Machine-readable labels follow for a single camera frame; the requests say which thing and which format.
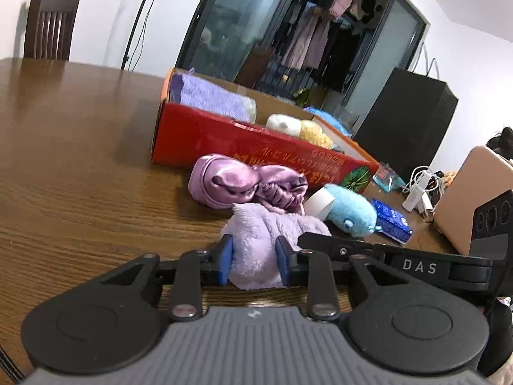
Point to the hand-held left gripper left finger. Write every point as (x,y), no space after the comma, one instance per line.
(225,260)

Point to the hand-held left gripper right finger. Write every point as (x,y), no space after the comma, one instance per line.
(282,262)

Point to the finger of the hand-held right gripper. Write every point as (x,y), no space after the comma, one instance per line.
(340,244)

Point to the lavender fluffy towel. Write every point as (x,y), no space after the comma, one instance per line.
(256,240)

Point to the light blue plush toy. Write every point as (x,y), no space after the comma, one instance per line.
(352,208)

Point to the white roll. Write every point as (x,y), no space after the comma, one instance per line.
(318,204)

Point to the blue tissue packet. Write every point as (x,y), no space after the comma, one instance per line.
(390,220)

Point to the purple satin cloth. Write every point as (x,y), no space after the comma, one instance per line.
(224,176)

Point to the red cardboard box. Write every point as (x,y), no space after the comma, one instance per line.
(200,136)

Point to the yellow and white alpaca plush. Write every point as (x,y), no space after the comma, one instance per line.
(280,122)

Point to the small blue snack packet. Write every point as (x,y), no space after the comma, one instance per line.
(386,176)

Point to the blue wet wipes packet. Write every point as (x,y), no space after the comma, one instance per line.
(328,118)

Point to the black paper bag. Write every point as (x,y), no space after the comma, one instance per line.
(404,120)

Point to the long pale pink coat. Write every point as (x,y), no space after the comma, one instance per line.
(304,42)

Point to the hanging dark hats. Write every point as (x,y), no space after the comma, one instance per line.
(366,8)

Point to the sliding glass door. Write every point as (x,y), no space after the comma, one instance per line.
(236,16)

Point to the dark wooden chair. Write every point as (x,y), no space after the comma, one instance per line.
(52,2)

